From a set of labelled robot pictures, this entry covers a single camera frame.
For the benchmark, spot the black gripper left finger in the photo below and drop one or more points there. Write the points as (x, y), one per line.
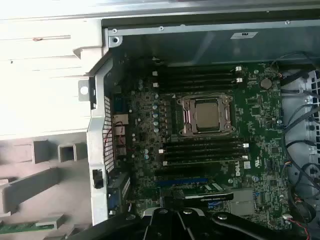
(160, 225)

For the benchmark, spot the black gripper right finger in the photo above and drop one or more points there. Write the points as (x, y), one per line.
(240, 230)

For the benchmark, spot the green RAM stick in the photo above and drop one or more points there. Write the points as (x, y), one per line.
(17, 228)

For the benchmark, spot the black RAM slot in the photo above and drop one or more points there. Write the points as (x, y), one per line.
(197, 88)
(197, 77)
(203, 154)

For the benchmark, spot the grey chipset heatsink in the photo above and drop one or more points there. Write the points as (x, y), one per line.
(242, 200)

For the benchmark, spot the black graphics card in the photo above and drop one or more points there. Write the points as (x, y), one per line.
(197, 197)

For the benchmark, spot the blue expansion slot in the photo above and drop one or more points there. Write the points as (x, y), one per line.
(182, 181)

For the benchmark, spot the black expansion slot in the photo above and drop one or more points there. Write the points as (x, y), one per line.
(180, 173)

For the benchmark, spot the green Dell motherboard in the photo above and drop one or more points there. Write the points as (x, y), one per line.
(260, 125)

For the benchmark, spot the grey parts rack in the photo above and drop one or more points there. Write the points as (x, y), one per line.
(50, 197)

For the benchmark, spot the silver CPU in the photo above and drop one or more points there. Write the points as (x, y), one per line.
(210, 115)

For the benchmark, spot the black and grey PC case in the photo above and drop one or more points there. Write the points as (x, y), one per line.
(98, 120)

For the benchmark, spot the CPU socket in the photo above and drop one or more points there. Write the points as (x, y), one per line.
(179, 102)

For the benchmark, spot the metal locking lever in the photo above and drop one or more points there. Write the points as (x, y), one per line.
(200, 95)

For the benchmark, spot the silver coin battery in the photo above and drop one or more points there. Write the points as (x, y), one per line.
(266, 83)

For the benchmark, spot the metal disk bay cage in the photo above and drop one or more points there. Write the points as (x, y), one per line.
(313, 100)

